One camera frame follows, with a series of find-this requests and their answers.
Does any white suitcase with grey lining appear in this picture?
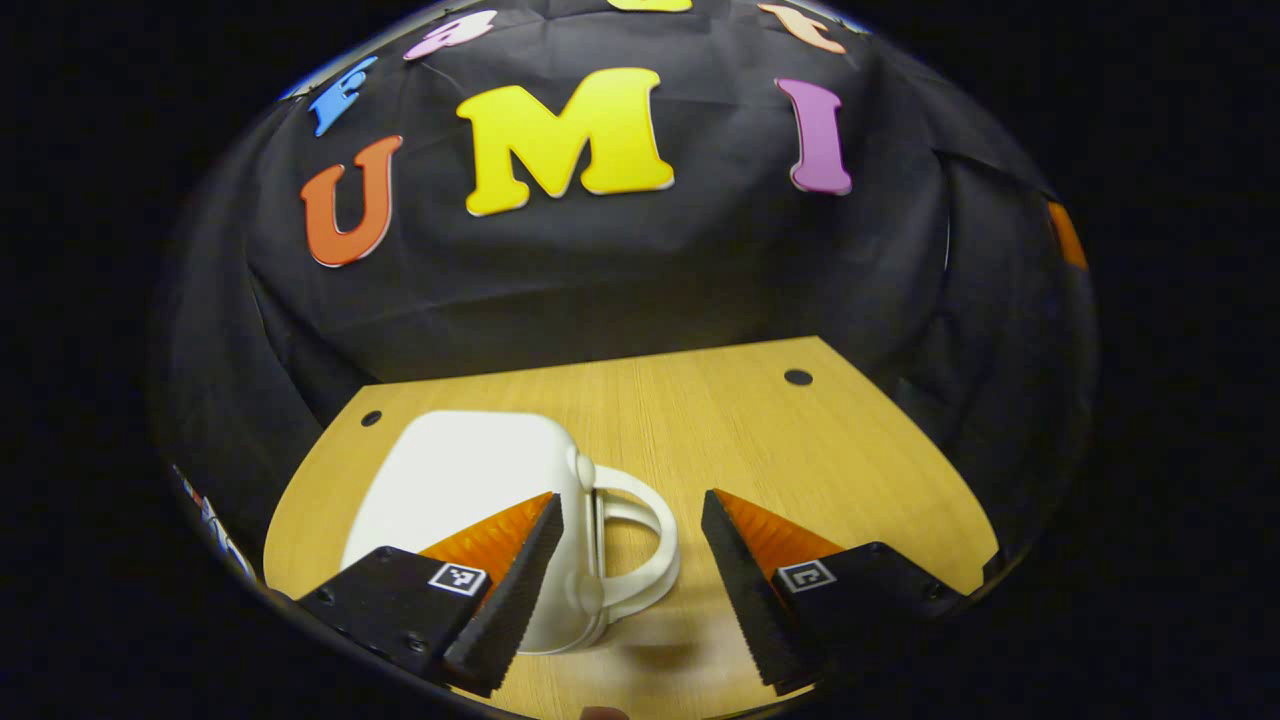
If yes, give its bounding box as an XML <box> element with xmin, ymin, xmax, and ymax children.
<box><xmin>340</xmin><ymin>409</ymin><xmax>682</xmax><ymax>657</ymax></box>

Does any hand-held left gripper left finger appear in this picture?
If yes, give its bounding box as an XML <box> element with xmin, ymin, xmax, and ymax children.
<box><xmin>296</xmin><ymin>490</ymin><xmax>566</xmax><ymax>700</ymax></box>

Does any colourful background clutter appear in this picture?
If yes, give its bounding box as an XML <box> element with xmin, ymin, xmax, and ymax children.
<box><xmin>172</xmin><ymin>465</ymin><xmax>259</xmax><ymax>583</ymax></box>

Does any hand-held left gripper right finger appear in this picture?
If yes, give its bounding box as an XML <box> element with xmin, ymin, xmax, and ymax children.
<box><xmin>699</xmin><ymin>487</ymin><xmax>969</xmax><ymax>698</ymax></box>

